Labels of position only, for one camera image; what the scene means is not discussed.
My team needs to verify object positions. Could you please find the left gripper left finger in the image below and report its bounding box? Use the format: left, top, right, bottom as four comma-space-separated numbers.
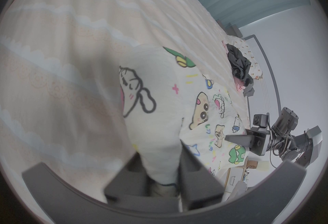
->
104, 152, 152, 204

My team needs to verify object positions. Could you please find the black garment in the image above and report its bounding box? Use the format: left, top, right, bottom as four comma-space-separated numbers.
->
227, 44, 256, 97

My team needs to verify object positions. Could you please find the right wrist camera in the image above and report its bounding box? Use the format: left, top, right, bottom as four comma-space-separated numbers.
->
252, 114, 270, 131

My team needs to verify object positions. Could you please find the bed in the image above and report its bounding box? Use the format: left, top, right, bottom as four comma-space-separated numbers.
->
0, 0, 281, 203

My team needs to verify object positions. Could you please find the wooden bedside table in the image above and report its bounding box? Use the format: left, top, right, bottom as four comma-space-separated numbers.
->
225, 157, 258, 189

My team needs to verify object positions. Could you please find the white printed pyjama top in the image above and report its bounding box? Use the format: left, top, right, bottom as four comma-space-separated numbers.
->
118, 46, 249, 198

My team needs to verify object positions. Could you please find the white printed pillow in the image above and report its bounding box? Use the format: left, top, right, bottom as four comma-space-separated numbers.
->
232, 35, 264, 80

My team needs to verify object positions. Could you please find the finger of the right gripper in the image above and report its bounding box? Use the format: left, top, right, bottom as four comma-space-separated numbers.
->
225, 134, 253, 148

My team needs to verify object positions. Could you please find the pink garment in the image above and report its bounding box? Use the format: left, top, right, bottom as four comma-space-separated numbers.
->
234, 76, 248, 92

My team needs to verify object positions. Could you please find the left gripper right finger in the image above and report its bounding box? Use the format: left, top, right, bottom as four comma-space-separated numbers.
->
178, 141, 226, 211

